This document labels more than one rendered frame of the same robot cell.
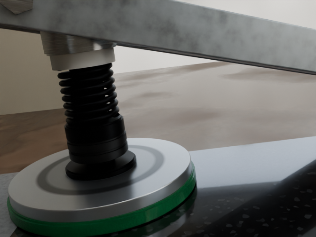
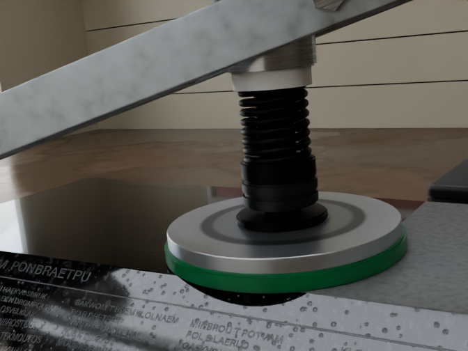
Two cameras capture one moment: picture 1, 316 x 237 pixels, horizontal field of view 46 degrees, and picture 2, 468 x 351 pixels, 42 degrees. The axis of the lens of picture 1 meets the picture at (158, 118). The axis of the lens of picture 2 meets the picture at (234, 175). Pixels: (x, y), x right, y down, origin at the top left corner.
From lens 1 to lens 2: 0.95 m
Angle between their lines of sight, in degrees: 141
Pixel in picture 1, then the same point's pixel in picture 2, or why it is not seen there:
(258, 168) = (129, 232)
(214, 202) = not seen: hidden behind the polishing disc
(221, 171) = (159, 236)
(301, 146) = (42, 242)
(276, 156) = (86, 238)
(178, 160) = (205, 209)
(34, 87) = not seen: outside the picture
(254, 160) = (111, 239)
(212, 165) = (151, 244)
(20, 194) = (383, 207)
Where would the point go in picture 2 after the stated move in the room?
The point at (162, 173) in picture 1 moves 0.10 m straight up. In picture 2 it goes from (238, 202) to (230, 106)
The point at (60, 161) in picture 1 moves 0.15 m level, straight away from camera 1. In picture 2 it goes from (327, 235) to (309, 315)
